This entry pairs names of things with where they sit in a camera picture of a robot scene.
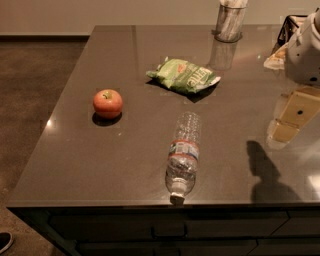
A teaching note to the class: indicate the red apple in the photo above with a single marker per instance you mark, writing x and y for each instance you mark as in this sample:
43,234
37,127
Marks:
108,104

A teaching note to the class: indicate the black wire basket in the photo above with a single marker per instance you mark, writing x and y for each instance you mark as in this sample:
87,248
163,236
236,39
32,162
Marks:
289,27

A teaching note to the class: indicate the clear plastic water bottle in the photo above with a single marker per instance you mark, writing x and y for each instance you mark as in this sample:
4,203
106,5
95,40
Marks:
183,157

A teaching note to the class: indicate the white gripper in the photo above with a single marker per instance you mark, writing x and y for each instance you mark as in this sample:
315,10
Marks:
304,58

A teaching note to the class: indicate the dark right drawer front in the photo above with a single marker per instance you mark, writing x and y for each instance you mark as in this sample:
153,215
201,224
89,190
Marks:
300,223

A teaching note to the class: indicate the dark lower drawer front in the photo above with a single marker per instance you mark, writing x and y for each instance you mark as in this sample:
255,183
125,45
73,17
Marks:
169,248

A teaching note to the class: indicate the green chip bag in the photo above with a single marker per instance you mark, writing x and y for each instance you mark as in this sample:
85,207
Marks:
183,77

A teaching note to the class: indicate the dark shoe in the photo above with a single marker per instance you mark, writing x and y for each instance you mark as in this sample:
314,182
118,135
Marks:
6,240

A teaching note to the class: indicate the black drawer handle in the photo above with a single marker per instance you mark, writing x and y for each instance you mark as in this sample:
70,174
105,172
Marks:
164,231

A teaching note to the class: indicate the dark cabinet drawer front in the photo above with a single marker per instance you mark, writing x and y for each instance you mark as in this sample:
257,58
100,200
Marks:
138,226

